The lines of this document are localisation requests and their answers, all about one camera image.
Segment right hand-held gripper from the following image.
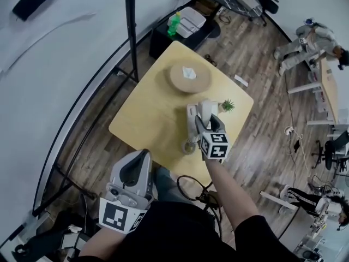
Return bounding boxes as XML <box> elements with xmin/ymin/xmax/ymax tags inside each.
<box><xmin>194</xmin><ymin>113</ymin><xmax>231</xmax><ymax>164</ymax></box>

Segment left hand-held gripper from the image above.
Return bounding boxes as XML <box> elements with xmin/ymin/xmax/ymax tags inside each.
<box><xmin>98</xmin><ymin>148</ymin><xmax>154</xmax><ymax>234</ymax></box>

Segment white telephone base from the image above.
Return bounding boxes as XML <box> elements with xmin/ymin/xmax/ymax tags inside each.
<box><xmin>186</xmin><ymin>100</ymin><xmax>221</xmax><ymax>145</ymax></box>

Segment white telephone handset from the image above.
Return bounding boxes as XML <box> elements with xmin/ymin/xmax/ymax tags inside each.
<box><xmin>197</xmin><ymin>99</ymin><xmax>219</xmax><ymax>130</ymax></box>

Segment person's right forearm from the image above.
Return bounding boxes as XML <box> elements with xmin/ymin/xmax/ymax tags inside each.
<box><xmin>204</xmin><ymin>157</ymin><xmax>263</xmax><ymax>230</ymax></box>

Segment person's left forearm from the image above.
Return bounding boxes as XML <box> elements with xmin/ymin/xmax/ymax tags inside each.
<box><xmin>78</xmin><ymin>225</ymin><xmax>129</xmax><ymax>262</ymax></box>

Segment person's grey trouser leg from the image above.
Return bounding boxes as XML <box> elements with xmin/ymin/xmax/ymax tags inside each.
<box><xmin>153</xmin><ymin>166</ymin><xmax>195</xmax><ymax>205</ymax></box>

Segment small green potted plant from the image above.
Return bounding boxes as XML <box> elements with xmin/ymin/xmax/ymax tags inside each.
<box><xmin>218</xmin><ymin>99</ymin><xmax>236</xmax><ymax>115</ymax></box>

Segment person's black shirt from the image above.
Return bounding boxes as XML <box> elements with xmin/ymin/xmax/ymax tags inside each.
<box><xmin>107</xmin><ymin>200</ymin><xmax>303</xmax><ymax>262</ymax></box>

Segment white paper slip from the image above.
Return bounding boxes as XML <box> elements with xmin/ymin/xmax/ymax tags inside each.
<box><xmin>234</xmin><ymin>74</ymin><xmax>249</xmax><ymax>87</ymax></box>

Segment round wooden tissue box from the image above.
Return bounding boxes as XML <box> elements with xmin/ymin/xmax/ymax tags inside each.
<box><xmin>163</xmin><ymin>61</ymin><xmax>213</xmax><ymax>93</ymax></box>

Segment white tissue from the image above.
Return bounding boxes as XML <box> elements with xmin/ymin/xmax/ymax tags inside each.
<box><xmin>182</xmin><ymin>67</ymin><xmax>198</xmax><ymax>80</ymax></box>

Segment white table leg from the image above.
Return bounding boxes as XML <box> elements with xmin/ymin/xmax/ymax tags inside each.
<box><xmin>258</xmin><ymin>190</ymin><xmax>297</xmax><ymax>213</ymax></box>

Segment small dark floor object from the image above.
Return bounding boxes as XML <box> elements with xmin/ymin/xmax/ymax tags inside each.
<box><xmin>204</xmin><ymin>53</ymin><xmax>218</xmax><ymax>67</ymax></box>

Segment black office chair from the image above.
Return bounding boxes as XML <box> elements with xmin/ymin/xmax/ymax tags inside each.
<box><xmin>255</xmin><ymin>0</ymin><xmax>285</xmax><ymax>27</ymax></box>
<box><xmin>310</xmin><ymin>131</ymin><xmax>349</xmax><ymax>175</ymax></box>

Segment black low cabinet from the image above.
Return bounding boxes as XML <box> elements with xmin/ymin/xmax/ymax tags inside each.
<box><xmin>148</xmin><ymin>17</ymin><xmax>216</xmax><ymax>60</ymax></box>

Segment white printer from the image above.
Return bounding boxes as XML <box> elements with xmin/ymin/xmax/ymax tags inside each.
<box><xmin>168</xmin><ymin>6</ymin><xmax>207</xmax><ymax>39</ymax></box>

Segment wooden desk with white legs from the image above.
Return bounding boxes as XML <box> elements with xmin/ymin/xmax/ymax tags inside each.
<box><xmin>287</xmin><ymin>51</ymin><xmax>341</xmax><ymax>127</ymax></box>

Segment green plastic bottle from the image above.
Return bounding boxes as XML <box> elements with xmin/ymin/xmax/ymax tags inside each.
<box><xmin>166</xmin><ymin>11</ymin><xmax>182</xmax><ymax>36</ymax></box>

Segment black stand pole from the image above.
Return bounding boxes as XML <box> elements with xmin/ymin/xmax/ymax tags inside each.
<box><xmin>117</xmin><ymin>0</ymin><xmax>140</xmax><ymax>82</ymax></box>

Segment black looped cable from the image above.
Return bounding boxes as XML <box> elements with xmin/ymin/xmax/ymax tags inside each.
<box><xmin>176</xmin><ymin>174</ymin><xmax>222</xmax><ymax>240</ymax></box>

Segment black wall-mounted bar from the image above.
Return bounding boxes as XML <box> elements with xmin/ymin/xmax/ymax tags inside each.
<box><xmin>11</xmin><ymin>0</ymin><xmax>65</xmax><ymax>22</ymax></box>

